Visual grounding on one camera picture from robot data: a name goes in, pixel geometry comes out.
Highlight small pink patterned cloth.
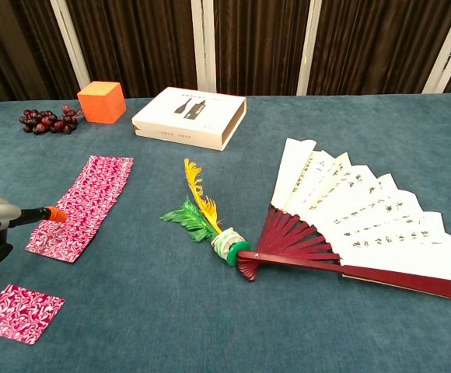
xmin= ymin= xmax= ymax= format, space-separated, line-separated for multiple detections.
xmin=0 ymin=284 xmax=66 ymax=346

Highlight dark red grape bunch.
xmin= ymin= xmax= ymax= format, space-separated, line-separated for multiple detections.
xmin=19 ymin=104 xmax=83 ymax=136

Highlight orange cube block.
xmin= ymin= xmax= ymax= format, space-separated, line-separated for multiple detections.
xmin=76 ymin=80 xmax=128 ymax=125

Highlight yellow green feather shuttlecock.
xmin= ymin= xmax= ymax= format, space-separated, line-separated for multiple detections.
xmin=159 ymin=158 xmax=252 ymax=268

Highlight white flat product box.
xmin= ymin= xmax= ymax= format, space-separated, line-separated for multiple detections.
xmin=131 ymin=86 xmax=247 ymax=152

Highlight dark brown pleated curtain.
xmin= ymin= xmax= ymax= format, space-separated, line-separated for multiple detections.
xmin=0 ymin=0 xmax=451 ymax=104

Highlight blue felt table cloth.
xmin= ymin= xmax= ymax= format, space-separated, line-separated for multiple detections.
xmin=0 ymin=92 xmax=451 ymax=373

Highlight paper folding fan red ribs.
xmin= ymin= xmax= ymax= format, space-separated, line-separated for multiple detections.
xmin=236 ymin=138 xmax=451 ymax=305

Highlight white frame pole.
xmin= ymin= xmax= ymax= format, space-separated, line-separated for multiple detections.
xmin=422 ymin=0 xmax=451 ymax=95
xmin=191 ymin=0 xmax=218 ymax=94
xmin=49 ymin=0 xmax=91 ymax=91
xmin=295 ymin=0 xmax=323 ymax=96

